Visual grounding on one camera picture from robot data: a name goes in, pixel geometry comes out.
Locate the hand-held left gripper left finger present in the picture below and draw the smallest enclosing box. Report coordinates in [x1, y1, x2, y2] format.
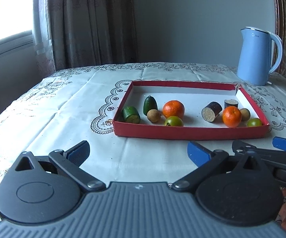
[7, 140, 107, 193]

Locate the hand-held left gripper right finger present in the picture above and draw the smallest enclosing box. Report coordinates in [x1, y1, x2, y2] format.
[171, 140, 275, 193]

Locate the green tomato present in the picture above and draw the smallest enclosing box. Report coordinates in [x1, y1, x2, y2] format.
[246, 117, 263, 128]

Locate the small green lime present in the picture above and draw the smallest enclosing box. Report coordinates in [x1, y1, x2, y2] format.
[164, 115, 184, 128]

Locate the dark eggplant piece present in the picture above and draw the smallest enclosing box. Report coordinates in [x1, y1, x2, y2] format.
[201, 101, 223, 123]
[224, 99, 239, 110]

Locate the brown longan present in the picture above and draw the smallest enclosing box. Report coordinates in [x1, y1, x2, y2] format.
[240, 107, 251, 122]
[147, 109, 161, 123]

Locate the orange tangerine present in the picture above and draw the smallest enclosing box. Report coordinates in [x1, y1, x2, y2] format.
[222, 106, 242, 128]
[162, 100, 185, 120]

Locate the red cardboard box tray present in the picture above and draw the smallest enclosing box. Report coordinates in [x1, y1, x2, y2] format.
[112, 80, 270, 141]

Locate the green cucumber end piece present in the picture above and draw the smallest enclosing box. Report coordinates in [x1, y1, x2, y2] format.
[143, 95, 158, 116]

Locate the light blue electric kettle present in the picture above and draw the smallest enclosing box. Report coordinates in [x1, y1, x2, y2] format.
[236, 26, 283, 86]

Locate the brown patterned curtain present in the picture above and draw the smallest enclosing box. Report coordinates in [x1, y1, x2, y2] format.
[46, 0, 137, 71]

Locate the sheer white curtain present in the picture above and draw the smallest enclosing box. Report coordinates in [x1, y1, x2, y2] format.
[32, 0, 57, 78]

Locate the window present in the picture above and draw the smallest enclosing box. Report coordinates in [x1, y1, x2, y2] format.
[0, 0, 35, 63]

